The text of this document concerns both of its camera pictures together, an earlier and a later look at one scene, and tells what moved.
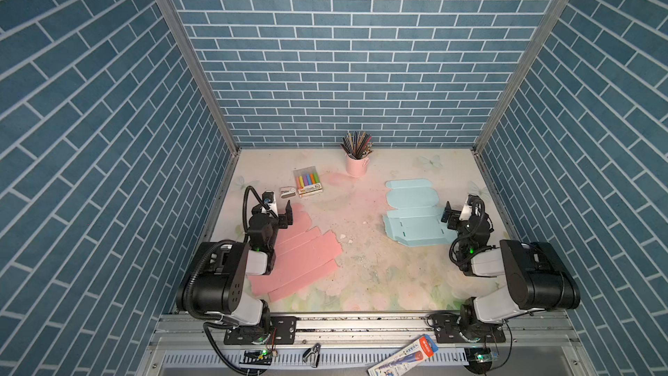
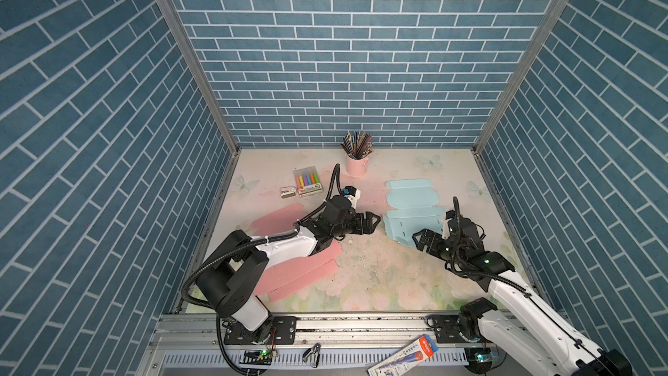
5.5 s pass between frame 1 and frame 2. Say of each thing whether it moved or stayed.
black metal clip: stayed
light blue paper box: stayed
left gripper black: moved
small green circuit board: stayed
